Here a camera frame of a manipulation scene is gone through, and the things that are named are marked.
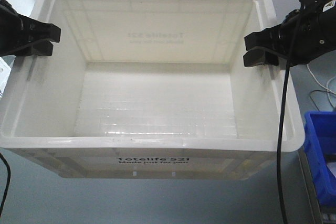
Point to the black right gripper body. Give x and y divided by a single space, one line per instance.
313 30

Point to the white plastic tote bin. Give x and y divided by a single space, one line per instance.
146 89

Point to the blue bin on table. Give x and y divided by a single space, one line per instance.
319 147

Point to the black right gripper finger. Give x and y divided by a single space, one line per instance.
261 56
268 38

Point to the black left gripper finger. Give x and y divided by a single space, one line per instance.
43 48
39 31

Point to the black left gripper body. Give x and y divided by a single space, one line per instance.
12 29

